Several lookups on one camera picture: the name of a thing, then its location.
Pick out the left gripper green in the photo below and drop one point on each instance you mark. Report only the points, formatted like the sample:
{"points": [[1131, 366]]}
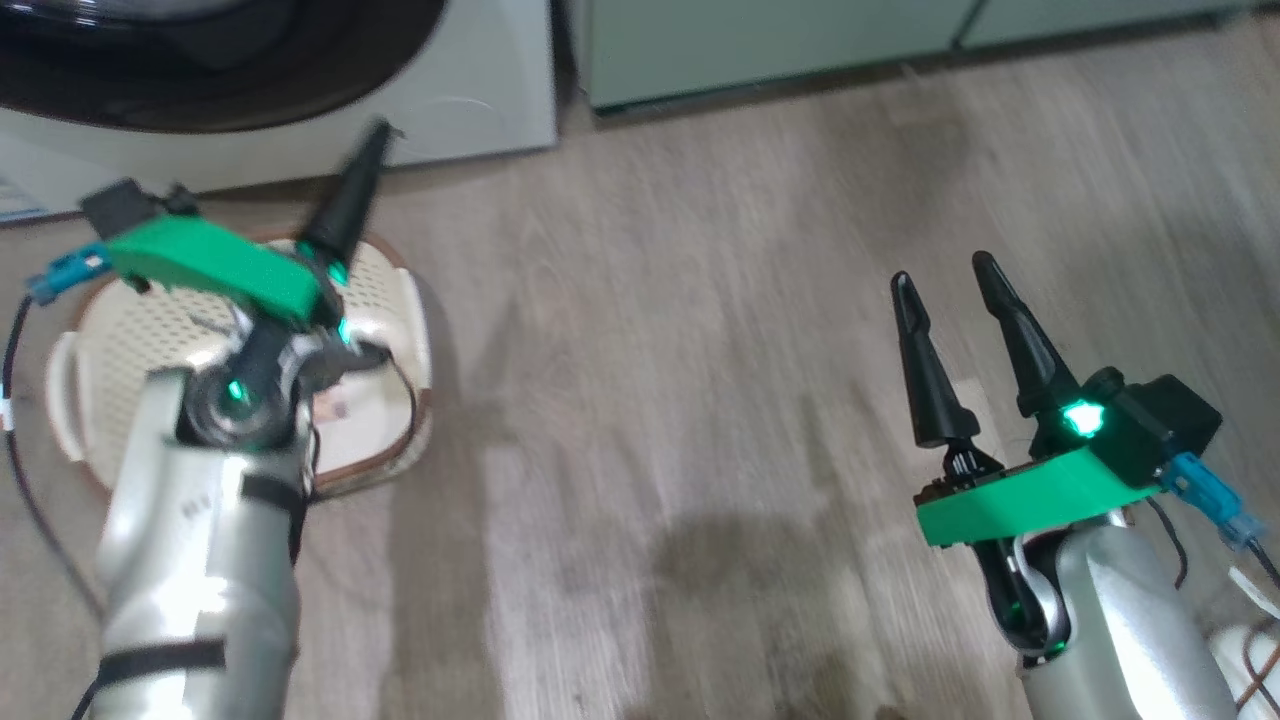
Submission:
{"points": [[210, 260]]}

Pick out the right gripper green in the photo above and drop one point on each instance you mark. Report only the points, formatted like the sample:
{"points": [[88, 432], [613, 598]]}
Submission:
{"points": [[1040, 500]]}

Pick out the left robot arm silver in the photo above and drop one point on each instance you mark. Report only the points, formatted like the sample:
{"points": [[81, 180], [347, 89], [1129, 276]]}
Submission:
{"points": [[190, 600]]}

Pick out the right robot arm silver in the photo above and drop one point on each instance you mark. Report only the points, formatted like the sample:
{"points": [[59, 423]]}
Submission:
{"points": [[1110, 640]]}

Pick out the white front-load washing machine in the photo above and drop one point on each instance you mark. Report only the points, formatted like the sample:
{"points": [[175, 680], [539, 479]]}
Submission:
{"points": [[480, 80]]}

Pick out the cream perforated laundry basket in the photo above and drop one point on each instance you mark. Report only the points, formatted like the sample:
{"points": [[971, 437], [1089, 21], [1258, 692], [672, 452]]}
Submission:
{"points": [[130, 330]]}

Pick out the right wrist blue connector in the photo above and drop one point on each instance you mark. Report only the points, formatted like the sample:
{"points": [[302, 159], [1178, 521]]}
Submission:
{"points": [[1205, 495]]}

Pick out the wrist blue connector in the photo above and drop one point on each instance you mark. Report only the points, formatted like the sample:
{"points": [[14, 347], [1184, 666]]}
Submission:
{"points": [[70, 270], [1205, 495]]}

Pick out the left wrist blue connector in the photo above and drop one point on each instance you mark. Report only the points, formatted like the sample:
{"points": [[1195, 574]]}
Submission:
{"points": [[70, 270]]}

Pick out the pale green cabinet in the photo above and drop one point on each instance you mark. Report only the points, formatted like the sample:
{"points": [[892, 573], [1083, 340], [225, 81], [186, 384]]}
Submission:
{"points": [[750, 40]]}

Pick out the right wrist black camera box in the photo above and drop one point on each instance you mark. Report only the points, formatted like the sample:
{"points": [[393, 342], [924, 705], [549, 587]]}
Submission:
{"points": [[1165, 420]]}

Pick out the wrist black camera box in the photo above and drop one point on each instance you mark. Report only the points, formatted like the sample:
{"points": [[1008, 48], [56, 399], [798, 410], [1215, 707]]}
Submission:
{"points": [[1165, 420], [120, 205]]}

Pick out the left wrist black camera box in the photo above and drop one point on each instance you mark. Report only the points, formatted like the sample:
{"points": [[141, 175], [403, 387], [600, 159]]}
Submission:
{"points": [[120, 205]]}

